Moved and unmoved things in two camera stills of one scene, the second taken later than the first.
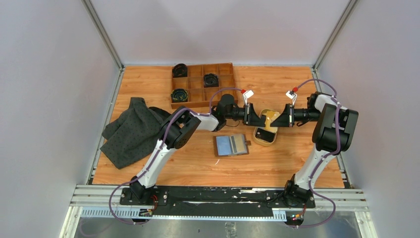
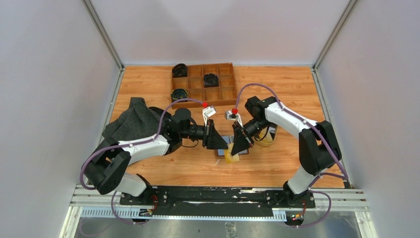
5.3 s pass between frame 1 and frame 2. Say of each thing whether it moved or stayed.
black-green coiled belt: stayed
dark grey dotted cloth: stayed
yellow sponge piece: moved
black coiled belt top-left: stayed
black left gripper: moved
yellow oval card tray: stayed
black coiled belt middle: stayed
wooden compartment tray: stayed
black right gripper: moved
